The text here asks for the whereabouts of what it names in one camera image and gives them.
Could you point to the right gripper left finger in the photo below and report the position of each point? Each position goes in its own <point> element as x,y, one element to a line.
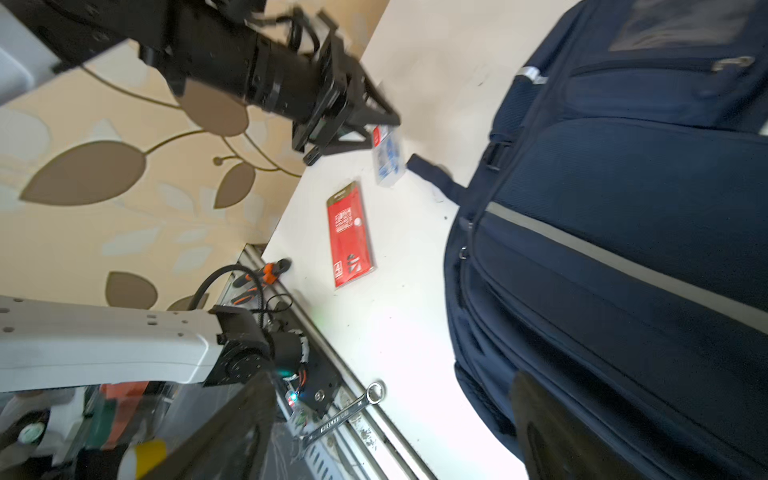
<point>232,444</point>

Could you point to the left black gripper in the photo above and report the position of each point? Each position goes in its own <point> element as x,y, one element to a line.
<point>277,64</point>

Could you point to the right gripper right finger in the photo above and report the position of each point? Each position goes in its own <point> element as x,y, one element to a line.
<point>557,445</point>

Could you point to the red booklet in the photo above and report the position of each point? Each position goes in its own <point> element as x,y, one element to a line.
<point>351,253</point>

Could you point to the navy blue student backpack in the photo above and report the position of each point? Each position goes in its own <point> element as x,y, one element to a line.
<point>612,242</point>

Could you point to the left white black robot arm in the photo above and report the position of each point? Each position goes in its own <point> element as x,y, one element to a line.
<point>143,145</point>

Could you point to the silver combination wrench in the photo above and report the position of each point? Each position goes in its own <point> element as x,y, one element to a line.
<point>374,394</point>

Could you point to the orange black pliers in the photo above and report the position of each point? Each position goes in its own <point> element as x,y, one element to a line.
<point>267,275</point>

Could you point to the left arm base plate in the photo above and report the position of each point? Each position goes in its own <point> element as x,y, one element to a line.
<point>304,376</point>

